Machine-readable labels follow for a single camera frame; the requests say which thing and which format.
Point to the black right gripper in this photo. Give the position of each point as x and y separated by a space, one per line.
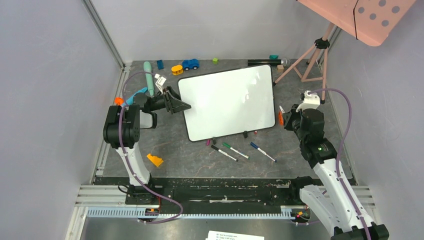
288 118

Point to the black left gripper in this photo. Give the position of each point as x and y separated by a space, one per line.
174 105

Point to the white whiteboard with black frame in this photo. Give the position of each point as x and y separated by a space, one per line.
228 102

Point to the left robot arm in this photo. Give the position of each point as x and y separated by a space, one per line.
122 131

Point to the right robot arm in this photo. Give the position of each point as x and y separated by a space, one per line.
339 210

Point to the orange cup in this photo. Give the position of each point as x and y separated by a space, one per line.
280 118

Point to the dark blue block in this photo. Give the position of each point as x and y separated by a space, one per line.
160 64

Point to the blue toy car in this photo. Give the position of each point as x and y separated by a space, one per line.
190 64

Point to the blue capped marker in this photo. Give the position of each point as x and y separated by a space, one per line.
262 151

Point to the mint green toy microphone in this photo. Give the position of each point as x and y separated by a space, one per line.
147 67

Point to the wooden cube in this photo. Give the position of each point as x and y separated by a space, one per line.
280 68

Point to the black flashlight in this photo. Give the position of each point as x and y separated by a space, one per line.
272 62

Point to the orange toy piece at left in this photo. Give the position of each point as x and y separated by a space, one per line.
118 101

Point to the orange wedge block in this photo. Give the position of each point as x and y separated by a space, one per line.
155 160

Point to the green capped marker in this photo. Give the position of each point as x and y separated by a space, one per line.
235 150

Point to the black capped marker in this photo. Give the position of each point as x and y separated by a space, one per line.
224 153

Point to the teal block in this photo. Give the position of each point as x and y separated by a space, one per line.
273 57

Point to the pink perforated panel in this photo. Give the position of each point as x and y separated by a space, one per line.
369 21

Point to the white paper sheet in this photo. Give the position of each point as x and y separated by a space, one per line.
219 235

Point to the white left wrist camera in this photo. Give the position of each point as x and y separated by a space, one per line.
160 81

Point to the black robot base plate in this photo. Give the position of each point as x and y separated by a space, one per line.
225 196

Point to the white cable duct rail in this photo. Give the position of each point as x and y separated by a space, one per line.
142 213

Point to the aluminium frame profile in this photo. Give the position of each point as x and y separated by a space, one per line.
91 9

